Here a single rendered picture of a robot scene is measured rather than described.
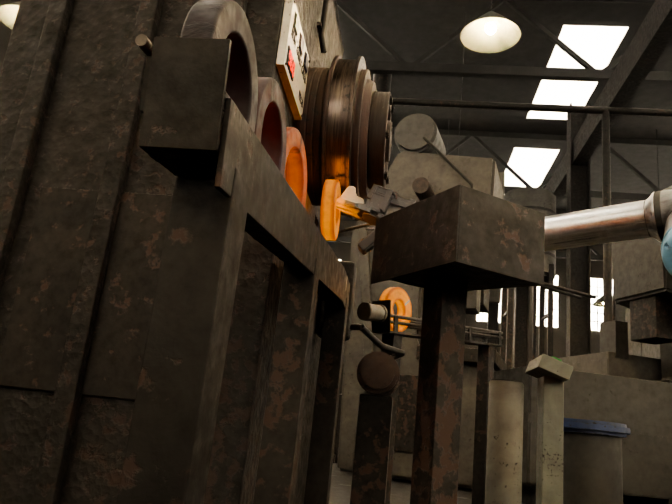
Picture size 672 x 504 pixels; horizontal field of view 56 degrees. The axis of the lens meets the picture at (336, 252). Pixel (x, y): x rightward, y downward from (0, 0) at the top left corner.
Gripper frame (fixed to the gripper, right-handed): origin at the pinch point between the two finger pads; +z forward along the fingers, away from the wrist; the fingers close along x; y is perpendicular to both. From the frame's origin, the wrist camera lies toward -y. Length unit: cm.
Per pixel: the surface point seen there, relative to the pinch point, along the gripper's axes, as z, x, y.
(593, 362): -158, -387, 67
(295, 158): -4, 51, -11
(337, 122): 6.5, 2.6, 20.2
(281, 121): -5, 68, -13
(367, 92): 4.0, -3.3, 34.1
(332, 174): 4.2, -4.8, 9.0
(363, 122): 1.4, -2.3, 24.8
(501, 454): -69, -78, -39
